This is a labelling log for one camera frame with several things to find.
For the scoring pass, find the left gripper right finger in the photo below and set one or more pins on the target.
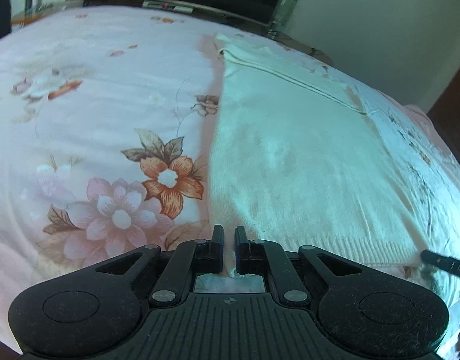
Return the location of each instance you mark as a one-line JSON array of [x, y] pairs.
[[278, 268]]

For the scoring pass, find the wooden TV console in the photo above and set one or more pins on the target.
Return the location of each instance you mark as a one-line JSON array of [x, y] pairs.
[[215, 15]]

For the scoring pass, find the cream knitted sweater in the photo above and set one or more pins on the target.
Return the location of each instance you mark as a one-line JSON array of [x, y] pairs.
[[297, 159]]

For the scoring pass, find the brown wooden door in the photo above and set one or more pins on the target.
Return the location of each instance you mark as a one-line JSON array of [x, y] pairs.
[[445, 115]]

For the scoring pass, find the silver set-top box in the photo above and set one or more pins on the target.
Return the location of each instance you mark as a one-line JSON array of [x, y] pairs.
[[166, 6]]

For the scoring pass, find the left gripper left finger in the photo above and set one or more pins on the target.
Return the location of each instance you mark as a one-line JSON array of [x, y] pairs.
[[187, 261]]

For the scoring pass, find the floral pink bed sheet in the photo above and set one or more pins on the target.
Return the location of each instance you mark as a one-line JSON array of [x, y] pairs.
[[107, 117]]

